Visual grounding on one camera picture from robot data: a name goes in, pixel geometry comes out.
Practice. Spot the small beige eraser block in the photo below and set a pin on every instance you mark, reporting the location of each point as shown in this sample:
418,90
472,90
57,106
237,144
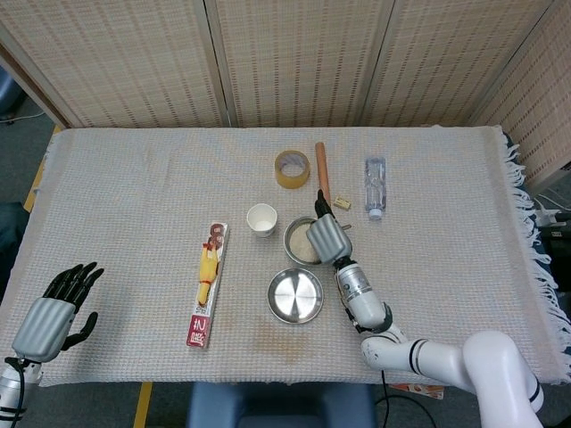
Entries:
342,203

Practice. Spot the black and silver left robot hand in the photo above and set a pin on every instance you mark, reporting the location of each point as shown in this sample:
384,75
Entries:
40,325

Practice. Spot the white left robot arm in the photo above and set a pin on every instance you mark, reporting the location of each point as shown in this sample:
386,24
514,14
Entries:
11,388

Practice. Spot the dark blue under cloth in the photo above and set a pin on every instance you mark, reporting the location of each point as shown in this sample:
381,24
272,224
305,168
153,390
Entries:
537,254

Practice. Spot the wooden rolling pin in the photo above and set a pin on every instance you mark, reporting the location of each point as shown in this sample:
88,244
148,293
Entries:
322,169

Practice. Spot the white power strip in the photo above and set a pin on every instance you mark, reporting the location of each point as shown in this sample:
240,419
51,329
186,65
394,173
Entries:
546,216

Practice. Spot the empty steel plate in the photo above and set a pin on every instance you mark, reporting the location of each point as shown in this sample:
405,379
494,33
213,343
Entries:
295,296

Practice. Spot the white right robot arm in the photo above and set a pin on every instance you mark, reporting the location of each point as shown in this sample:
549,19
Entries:
361,294

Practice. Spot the white woven fringed tablecloth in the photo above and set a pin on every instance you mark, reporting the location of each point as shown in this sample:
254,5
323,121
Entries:
134,200

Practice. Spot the yellow rubber chicken toy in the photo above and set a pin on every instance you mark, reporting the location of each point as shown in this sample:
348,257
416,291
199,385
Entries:
209,269

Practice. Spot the black box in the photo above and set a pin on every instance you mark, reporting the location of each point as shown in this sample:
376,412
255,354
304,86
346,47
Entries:
557,241

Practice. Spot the yellow floor tape stripe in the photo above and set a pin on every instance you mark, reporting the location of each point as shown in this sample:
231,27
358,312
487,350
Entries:
143,403
40,174

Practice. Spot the orange printed paper sheet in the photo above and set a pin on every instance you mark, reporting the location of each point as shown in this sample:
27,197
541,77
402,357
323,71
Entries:
424,390

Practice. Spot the white paper cup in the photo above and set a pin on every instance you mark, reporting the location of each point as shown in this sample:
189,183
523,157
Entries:
262,218

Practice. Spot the clear plastic water bottle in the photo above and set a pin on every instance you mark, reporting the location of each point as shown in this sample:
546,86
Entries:
374,187

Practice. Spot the woven bamboo folding screen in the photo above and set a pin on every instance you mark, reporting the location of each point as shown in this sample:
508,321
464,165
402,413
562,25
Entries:
290,58

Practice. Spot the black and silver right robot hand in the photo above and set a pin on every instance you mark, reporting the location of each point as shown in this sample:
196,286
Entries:
330,241

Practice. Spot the steel bowl holding rice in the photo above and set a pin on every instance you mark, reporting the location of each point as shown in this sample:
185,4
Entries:
299,262

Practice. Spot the yellowish packing tape roll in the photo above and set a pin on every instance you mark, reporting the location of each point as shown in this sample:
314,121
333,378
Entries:
292,183

